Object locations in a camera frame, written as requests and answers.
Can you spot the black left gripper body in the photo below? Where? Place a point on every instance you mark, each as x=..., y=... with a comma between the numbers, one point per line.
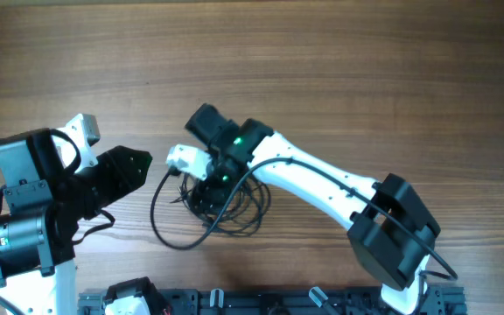
x=101, y=185

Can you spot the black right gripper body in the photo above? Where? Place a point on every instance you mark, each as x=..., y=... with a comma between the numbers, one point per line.
x=211, y=192

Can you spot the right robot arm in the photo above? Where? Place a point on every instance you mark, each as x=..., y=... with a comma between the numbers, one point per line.
x=391, y=230

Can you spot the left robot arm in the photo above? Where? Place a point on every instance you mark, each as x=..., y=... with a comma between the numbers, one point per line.
x=47, y=197

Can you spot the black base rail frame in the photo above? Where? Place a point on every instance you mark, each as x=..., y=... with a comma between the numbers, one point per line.
x=443, y=300

